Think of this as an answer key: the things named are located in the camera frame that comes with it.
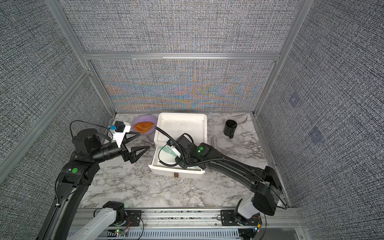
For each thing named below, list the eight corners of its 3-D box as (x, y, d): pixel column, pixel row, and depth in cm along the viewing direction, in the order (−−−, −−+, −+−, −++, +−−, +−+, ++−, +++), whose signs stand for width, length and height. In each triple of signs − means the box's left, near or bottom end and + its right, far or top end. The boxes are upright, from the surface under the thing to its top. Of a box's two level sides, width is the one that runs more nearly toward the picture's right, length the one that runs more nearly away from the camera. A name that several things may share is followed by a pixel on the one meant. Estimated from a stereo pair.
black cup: (224, 139, 106) (227, 130, 99) (223, 128, 112) (225, 119, 105) (235, 139, 106) (239, 130, 99) (233, 128, 112) (236, 119, 105)
